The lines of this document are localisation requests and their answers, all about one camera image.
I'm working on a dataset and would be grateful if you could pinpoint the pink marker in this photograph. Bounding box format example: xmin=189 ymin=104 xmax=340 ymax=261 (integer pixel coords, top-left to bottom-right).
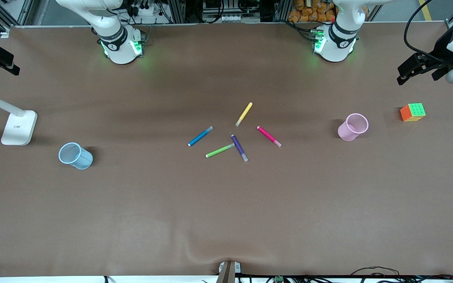
xmin=257 ymin=126 xmax=282 ymax=148

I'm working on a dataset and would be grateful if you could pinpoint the blue marker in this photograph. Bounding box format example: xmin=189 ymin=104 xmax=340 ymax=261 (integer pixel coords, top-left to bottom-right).
xmin=188 ymin=126 xmax=214 ymax=147

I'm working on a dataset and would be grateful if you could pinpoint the multicoloured puzzle cube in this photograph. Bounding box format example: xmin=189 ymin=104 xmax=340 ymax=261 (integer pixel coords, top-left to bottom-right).
xmin=400 ymin=103 xmax=426 ymax=122

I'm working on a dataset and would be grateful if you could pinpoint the pink plastic cup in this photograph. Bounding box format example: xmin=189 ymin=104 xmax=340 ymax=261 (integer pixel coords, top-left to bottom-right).
xmin=337 ymin=113 xmax=369 ymax=142

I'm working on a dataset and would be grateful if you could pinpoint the blue plastic cup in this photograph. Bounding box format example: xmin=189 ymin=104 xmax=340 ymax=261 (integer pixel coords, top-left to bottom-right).
xmin=58 ymin=142 xmax=94 ymax=170

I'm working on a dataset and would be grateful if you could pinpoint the orange snack bags pile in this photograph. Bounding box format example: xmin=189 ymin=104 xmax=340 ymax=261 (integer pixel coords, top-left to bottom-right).
xmin=288 ymin=0 xmax=337 ymax=23

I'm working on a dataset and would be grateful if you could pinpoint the white power strip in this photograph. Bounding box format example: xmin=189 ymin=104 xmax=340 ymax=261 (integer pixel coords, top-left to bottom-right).
xmin=136 ymin=5 xmax=160 ymax=16

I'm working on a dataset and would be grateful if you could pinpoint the yellow marker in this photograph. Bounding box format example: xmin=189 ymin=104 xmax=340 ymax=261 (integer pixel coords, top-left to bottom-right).
xmin=235 ymin=102 xmax=253 ymax=127

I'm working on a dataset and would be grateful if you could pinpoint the purple marker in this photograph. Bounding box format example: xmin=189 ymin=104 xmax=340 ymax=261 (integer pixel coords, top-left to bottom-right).
xmin=231 ymin=134 xmax=249 ymax=162

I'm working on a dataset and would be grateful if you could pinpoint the green marker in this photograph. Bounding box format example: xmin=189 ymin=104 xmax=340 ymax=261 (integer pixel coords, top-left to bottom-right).
xmin=205 ymin=143 xmax=236 ymax=158

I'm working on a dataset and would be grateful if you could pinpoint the brown table mat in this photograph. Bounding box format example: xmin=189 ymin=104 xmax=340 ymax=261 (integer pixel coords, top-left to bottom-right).
xmin=0 ymin=22 xmax=453 ymax=277

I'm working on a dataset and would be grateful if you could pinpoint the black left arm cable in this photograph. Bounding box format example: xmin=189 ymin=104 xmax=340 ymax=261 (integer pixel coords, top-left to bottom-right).
xmin=403 ymin=0 xmax=447 ymax=63

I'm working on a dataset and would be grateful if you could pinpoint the black looped floor cable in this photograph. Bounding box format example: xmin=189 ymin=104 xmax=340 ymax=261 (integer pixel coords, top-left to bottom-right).
xmin=350 ymin=266 xmax=400 ymax=277

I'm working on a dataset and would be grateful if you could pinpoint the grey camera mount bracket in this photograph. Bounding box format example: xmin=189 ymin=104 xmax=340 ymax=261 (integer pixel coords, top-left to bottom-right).
xmin=216 ymin=261 xmax=241 ymax=283

